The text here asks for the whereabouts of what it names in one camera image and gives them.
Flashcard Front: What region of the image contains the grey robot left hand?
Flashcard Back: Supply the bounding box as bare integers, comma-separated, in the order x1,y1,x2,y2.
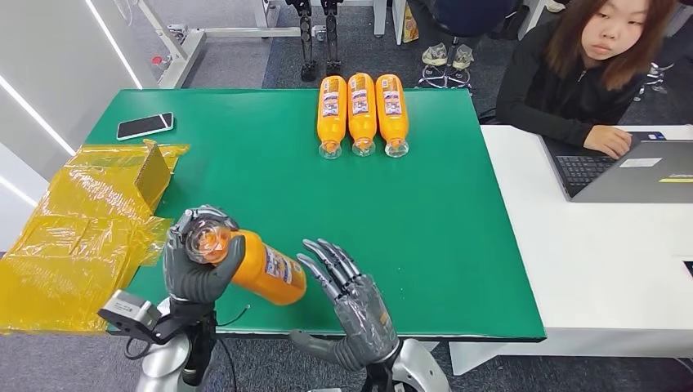
162,204,248,307

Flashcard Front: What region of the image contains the black robot leg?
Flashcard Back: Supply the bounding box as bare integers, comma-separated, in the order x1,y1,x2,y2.
320,0,344,77
285,0,320,83

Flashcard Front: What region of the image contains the person's right hand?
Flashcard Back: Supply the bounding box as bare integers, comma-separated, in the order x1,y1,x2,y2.
583,125,633,160

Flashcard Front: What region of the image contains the yellow plastic sheet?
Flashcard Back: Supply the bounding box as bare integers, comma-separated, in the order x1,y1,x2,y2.
0,139,190,334

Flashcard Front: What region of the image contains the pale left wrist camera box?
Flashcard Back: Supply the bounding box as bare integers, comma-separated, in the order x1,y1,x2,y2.
97,289,163,345

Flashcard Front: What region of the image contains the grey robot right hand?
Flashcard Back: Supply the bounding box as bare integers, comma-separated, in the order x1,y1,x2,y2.
288,238,402,374

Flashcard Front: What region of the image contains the green table mat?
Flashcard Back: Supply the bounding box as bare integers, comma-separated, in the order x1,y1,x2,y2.
86,87,547,343

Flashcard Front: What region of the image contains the person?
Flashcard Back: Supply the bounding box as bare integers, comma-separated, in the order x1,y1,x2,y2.
405,0,524,71
495,0,677,161

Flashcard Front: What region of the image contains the orange detergent bottle clear cap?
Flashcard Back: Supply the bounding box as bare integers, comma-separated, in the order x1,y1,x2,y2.
346,73,378,158
374,73,411,159
316,74,348,161
186,219,308,307

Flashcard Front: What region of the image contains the orange snack bag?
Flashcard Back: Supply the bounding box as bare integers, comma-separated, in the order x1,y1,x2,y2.
401,2,420,44

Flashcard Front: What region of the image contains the grey laptop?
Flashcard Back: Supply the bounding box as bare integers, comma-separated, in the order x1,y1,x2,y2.
541,131,693,204

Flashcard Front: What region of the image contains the chrome office chair base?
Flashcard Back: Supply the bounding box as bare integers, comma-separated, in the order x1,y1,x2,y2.
417,64,474,91
633,62,675,103

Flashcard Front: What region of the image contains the small red-topped object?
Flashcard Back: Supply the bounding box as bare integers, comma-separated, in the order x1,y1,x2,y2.
150,54,173,82

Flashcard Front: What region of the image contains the brown cardboard piece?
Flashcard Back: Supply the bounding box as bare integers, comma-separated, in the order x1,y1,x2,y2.
134,141,172,215

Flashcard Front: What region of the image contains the black smartphone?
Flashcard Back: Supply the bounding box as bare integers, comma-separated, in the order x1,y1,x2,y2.
116,112,175,142

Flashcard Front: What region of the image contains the white metal frame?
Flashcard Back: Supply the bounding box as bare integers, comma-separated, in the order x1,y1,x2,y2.
135,0,391,91

